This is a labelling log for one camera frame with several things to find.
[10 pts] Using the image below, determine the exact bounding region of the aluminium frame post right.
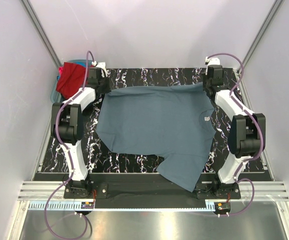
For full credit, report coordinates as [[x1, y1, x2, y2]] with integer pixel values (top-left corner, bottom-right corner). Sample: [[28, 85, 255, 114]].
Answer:
[[242, 0, 284, 67]]

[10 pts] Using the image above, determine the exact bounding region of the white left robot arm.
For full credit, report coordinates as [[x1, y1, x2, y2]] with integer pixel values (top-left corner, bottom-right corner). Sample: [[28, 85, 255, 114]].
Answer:
[[50, 62, 110, 198]]

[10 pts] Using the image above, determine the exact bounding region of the grey-blue t shirt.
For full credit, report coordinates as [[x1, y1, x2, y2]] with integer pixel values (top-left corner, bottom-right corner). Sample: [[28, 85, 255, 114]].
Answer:
[[96, 83, 216, 192]]

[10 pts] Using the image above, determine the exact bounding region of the aluminium frame post left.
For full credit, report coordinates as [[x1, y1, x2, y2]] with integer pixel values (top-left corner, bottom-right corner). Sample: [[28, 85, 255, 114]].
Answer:
[[20, 0, 62, 67]]

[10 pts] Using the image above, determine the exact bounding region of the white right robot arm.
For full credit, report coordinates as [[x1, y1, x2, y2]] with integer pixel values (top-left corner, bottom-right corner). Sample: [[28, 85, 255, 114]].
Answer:
[[203, 63, 266, 198]]

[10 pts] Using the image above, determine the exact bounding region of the red t shirt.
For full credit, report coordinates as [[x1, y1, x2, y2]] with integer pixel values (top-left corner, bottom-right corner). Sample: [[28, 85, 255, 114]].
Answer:
[[56, 62, 86, 100]]

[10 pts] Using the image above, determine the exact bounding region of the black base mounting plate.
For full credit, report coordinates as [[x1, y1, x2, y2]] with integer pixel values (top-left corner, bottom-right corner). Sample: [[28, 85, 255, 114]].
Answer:
[[64, 181, 241, 200]]

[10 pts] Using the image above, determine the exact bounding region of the aluminium front rail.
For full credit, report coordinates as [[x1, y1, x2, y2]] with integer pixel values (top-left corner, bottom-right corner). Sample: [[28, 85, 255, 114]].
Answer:
[[18, 181, 289, 202]]

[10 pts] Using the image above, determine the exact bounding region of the teal plastic laundry basket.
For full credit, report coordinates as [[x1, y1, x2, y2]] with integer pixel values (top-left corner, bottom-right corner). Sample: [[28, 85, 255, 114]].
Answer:
[[50, 59, 86, 103]]

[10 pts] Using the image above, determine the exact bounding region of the aluminium frame post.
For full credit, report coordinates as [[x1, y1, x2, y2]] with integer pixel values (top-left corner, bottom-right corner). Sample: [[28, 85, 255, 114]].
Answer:
[[20, 0, 62, 67], [242, 0, 284, 67]]

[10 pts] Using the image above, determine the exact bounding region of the white slotted cable duct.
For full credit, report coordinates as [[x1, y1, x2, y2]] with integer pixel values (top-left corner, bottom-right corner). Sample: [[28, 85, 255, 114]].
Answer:
[[28, 199, 230, 213]]

